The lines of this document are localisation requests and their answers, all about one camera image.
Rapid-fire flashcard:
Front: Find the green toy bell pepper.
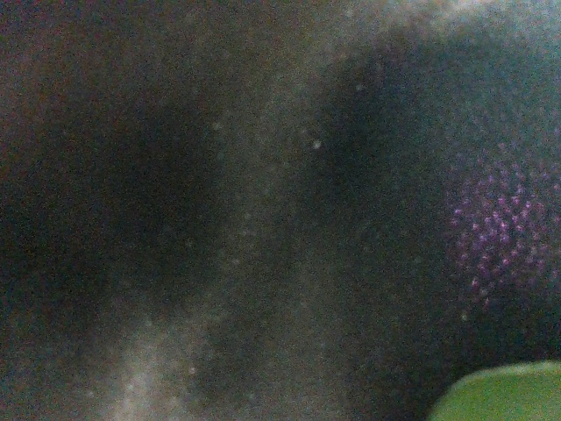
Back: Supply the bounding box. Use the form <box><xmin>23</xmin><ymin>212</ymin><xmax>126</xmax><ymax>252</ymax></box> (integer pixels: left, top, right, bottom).
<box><xmin>428</xmin><ymin>361</ymin><xmax>560</xmax><ymax>420</ymax></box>

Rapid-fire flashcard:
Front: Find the black frying pan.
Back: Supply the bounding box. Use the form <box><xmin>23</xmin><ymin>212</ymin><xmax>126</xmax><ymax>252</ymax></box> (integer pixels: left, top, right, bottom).
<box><xmin>1</xmin><ymin>1</ymin><xmax>560</xmax><ymax>420</ymax></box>

